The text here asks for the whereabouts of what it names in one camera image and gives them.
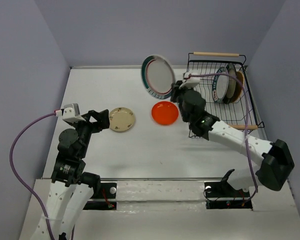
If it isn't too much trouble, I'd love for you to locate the white plate teal red rim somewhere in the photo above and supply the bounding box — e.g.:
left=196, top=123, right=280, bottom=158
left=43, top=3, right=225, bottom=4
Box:
left=141, top=54, right=176, bottom=100

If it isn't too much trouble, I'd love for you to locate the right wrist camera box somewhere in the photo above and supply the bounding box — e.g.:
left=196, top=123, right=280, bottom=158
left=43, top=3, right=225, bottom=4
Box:
left=179, top=71, right=201, bottom=90

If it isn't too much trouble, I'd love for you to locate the black rimmed beige plate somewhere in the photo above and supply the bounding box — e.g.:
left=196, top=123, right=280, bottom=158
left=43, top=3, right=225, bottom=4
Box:
left=223, top=63, right=237, bottom=104

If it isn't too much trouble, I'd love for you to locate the orange plate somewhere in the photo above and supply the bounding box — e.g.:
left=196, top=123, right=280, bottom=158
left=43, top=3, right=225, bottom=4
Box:
left=151, top=101, right=179, bottom=126

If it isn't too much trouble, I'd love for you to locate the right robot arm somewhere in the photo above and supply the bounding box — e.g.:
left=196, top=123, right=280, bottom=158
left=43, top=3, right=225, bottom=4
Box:
left=170, top=80, right=295, bottom=196

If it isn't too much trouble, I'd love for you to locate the woven bamboo round plate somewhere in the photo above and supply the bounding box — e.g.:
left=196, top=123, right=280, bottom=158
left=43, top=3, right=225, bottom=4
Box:
left=232, top=71, right=245, bottom=103

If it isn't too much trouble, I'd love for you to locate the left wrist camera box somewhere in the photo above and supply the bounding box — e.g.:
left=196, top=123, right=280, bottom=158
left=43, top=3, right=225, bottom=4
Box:
left=62, top=103, right=83, bottom=123

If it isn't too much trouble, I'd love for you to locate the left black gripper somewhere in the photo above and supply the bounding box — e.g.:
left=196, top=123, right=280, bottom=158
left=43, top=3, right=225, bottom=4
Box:
left=69, top=108, right=110, bottom=157

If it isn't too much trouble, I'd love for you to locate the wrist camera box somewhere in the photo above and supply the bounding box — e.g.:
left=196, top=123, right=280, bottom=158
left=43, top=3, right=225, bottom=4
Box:
left=62, top=103, right=83, bottom=123
left=179, top=71, right=201, bottom=90

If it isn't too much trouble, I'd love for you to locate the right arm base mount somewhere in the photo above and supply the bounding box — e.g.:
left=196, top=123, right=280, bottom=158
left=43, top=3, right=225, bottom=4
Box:
left=203, top=181, right=253, bottom=210

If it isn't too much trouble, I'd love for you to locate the small cream floral plate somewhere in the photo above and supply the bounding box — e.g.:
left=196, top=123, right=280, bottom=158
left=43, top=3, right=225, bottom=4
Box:
left=109, top=107, right=136, bottom=133

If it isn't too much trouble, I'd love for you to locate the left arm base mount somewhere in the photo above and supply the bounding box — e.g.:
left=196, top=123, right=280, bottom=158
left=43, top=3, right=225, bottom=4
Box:
left=83, top=182, right=117, bottom=211

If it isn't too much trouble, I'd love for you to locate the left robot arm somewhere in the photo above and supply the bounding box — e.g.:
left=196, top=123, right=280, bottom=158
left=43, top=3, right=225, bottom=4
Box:
left=31, top=105, right=110, bottom=240

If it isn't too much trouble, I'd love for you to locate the black wire dish rack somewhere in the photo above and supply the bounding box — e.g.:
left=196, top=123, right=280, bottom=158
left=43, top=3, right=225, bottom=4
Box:
left=187, top=52, right=265, bottom=134

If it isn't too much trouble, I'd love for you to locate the teal rim Hao Wei plate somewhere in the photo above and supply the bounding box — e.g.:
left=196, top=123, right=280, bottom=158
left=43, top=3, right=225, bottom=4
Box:
left=212, top=66, right=229, bottom=103

